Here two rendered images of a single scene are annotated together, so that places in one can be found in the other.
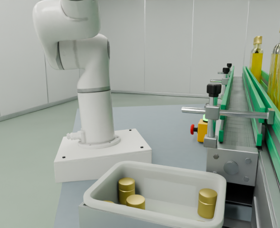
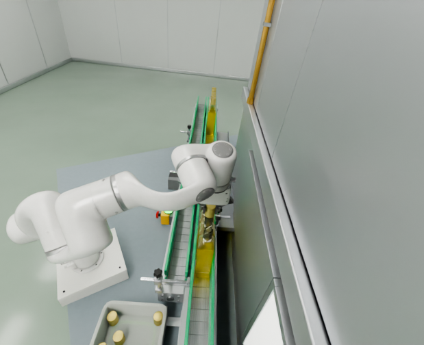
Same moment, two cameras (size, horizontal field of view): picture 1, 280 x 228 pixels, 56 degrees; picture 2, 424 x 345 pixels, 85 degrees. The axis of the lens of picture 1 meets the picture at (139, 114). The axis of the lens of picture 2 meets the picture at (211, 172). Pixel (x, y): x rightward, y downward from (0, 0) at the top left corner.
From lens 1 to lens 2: 0.69 m
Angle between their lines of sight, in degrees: 32
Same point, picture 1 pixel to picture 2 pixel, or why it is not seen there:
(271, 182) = (182, 329)
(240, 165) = (175, 297)
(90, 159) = (84, 289)
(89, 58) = not seen: hidden behind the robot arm
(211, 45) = (186, 18)
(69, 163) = (69, 296)
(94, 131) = (83, 263)
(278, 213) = not seen: outside the picture
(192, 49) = (168, 19)
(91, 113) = not seen: hidden behind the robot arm
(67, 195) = (73, 319)
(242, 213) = (178, 307)
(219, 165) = (164, 297)
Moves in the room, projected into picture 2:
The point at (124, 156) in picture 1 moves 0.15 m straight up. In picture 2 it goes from (108, 279) to (101, 258)
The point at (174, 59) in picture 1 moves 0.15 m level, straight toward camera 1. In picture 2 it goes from (150, 29) to (150, 30)
